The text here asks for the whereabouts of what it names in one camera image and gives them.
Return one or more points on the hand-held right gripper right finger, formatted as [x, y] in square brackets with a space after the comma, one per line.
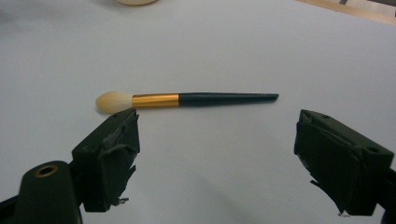
[339, 161]

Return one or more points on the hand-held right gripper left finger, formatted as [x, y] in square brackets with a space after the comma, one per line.
[106, 161]

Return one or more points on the wooden spoon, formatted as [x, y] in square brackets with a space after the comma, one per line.
[199, 99]

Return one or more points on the wooden table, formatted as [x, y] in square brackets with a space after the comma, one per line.
[358, 11]

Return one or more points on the cream ribbed round pot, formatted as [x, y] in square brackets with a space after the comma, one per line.
[137, 2]

